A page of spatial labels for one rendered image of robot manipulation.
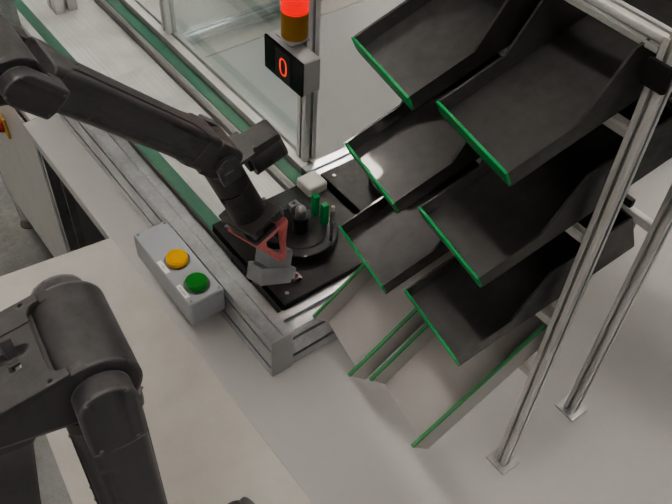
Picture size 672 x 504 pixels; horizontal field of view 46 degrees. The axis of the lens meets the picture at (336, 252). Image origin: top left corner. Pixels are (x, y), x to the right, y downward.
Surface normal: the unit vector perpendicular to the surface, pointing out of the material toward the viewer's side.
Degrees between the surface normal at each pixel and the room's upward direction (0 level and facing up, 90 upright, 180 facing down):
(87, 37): 0
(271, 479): 0
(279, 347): 90
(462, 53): 25
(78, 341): 7
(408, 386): 45
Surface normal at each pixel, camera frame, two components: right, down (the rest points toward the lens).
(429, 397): -0.59, -0.26
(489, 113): -0.33, -0.48
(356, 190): 0.05, -0.68
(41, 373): -0.14, -0.58
